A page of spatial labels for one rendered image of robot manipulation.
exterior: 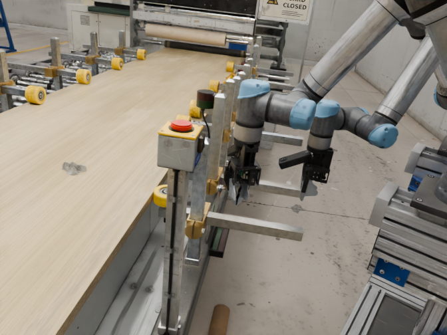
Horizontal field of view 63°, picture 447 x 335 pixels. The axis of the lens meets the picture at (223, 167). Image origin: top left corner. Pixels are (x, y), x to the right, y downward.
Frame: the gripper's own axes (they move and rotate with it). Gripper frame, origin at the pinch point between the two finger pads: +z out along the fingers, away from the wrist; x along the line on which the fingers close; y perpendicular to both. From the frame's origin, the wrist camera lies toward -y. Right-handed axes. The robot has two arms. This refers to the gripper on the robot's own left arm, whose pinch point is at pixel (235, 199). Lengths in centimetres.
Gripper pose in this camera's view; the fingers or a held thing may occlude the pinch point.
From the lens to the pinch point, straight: 108.2
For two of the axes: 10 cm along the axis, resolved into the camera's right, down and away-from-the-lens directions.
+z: -1.1, 9.0, 4.3
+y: 2.0, 4.4, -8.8
